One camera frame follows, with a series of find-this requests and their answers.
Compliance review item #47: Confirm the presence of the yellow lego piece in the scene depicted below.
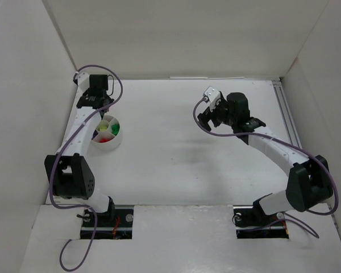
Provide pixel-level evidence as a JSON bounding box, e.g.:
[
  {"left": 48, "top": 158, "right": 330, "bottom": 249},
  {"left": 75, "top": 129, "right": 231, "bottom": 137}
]
[{"left": 97, "top": 121, "right": 109, "bottom": 132}]

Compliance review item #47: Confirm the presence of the green square lego brick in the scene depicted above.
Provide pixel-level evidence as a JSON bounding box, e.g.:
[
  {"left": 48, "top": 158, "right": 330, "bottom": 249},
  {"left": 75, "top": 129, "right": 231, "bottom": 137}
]
[{"left": 111, "top": 123, "right": 120, "bottom": 136}]

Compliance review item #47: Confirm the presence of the red lego brick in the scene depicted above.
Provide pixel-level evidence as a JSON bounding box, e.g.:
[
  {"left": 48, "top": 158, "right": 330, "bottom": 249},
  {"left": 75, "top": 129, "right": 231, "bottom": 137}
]
[{"left": 99, "top": 138, "right": 110, "bottom": 143}]

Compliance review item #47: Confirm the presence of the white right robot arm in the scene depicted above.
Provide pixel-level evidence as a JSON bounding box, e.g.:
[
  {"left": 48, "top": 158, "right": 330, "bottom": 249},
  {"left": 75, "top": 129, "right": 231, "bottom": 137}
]
[{"left": 193, "top": 87, "right": 339, "bottom": 228}]

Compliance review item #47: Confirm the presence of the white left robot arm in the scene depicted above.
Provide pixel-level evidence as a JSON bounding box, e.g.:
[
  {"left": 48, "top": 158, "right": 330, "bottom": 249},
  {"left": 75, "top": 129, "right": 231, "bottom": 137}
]
[{"left": 44, "top": 73, "right": 115, "bottom": 221}]

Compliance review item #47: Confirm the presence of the white round divided container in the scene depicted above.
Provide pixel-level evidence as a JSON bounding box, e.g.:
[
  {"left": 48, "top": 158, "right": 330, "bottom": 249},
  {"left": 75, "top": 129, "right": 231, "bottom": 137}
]
[{"left": 90, "top": 115, "right": 123, "bottom": 151}]

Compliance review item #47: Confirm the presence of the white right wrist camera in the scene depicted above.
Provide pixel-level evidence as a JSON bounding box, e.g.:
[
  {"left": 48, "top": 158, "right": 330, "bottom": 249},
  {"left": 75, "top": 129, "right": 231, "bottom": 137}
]
[{"left": 203, "top": 86, "right": 222, "bottom": 111}]

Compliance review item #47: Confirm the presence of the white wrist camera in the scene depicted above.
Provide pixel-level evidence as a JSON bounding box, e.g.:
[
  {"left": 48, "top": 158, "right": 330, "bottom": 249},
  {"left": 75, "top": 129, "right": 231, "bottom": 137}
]
[
  {"left": 203, "top": 86, "right": 222, "bottom": 111},
  {"left": 73, "top": 72, "right": 90, "bottom": 93}
]

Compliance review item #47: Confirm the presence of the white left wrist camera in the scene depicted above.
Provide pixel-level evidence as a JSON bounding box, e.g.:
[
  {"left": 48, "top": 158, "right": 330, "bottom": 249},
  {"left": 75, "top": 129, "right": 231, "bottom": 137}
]
[{"left": 73, "top": 72, "right": 90, "bottom": 93}]

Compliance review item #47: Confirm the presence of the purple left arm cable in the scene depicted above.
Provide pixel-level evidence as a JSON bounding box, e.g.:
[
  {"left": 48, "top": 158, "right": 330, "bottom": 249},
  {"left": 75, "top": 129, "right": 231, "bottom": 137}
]
[{"left": 49, "top": 64, "right": 123, "bottom": 271}]

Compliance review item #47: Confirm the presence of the aluminium rail right side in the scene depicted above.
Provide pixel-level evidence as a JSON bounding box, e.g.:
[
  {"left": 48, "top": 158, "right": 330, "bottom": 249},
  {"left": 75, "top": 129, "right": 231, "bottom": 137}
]
[{"left": 272, "top": 80, "right": 302, "bottom": 148}]

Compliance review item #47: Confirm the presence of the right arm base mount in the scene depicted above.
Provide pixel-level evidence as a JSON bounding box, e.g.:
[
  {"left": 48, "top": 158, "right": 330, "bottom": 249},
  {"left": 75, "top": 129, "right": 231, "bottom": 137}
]
[{"left": 232, "top": 191, "right": 291, "bottom": 239}]

